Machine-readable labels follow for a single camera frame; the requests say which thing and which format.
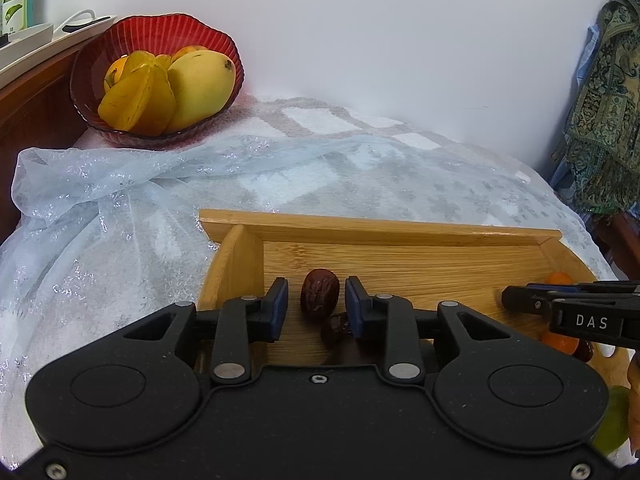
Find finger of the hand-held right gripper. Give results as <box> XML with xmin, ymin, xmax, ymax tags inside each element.
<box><xmin>501</xmin><ymin>285</ymin><xmax>568</xmax><ymax>317</ymax></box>
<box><xmin>525</xmin><ymin>281</ymin><xmax>640</xmax><ymax>295</ymax></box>

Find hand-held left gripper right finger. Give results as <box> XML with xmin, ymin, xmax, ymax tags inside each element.
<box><xmin>345</xmin><ymin>276</ymin><xmax>546</xmax><ymax>385</ymax></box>

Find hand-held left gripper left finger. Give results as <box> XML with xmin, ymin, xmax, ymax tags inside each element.
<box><xmin>122</xmin><ymin>276</ymin><xmax>289</xmax><ymax>386</ymax></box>

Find wooden tray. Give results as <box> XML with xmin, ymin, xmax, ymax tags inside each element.
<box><xmin>197</xmin><ymin>208</ymin><xmax>632</xmax><ymax>411</ymax></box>

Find green apple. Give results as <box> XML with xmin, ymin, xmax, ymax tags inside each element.
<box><xmin>592</xmin><ymin>385</ymin><xmax>632</xmax><ymax>456</ymax></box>

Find yellow fruits in bowl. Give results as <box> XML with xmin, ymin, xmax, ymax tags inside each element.
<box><xmin>97</xmin><ymin>51</ymin><xmax>177</xmax><ymax>137</ymax></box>

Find person's right hand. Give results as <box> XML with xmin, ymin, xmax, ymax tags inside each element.
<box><xmin>626</xmin><ymin>355</ymin><xmax>640</xmax><ymax>453</ymax></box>

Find wooden bench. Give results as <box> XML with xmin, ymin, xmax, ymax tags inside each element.
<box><xmin>592</xmin><ymin>210</ymin><xmax>640</xmax><ymax>281</ymax></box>

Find green patterned cloth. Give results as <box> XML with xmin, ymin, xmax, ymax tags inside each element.
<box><xmin>552</xmin><ymin>0</ymin><xmax>640</xmax><ymax>216</ymax></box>

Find grey white patterned towel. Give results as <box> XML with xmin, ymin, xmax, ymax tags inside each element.
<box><xmin>82</xmin><ymin>94</ymin><xmax>541</xmax><ymax>196</ymax></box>

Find light blue garment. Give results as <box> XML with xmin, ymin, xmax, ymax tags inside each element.
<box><xmin>547</xmin><ymin>22</ymin><xmax>601</xmax><ymax>206</ymax></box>

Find yellow mango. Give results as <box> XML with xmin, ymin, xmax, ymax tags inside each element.
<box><xmin>165</xmin><ymin>51</ymin><xmax>237</xmax><ymax>133</ymax></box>

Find red glass bowl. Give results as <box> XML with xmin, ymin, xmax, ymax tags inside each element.
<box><xmin>70</xmin><ymin>15</ymin><xmax>245</xmax><ymax>150</ymax></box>

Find small orange fruit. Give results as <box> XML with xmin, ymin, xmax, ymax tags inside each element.
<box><xmin>171</xmin><ymin>45</ymin><xmax>210</xmax><ymax>61</ymax></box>
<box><xmin>103</xmin><ymin>56</ymin><xmax>127</xmax><ymax>92</ymax></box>

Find wooden cabinet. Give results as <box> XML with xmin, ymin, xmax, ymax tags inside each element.
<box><xmin>0</xmin><ymin>35</ymin><xmax>108</xmax><ymax>246</ymax></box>

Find white tray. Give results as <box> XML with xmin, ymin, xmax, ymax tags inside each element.
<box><xmin>0</xmin><ymin>16</ymin><xmax>118</xmax><ymax>88</ymax></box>

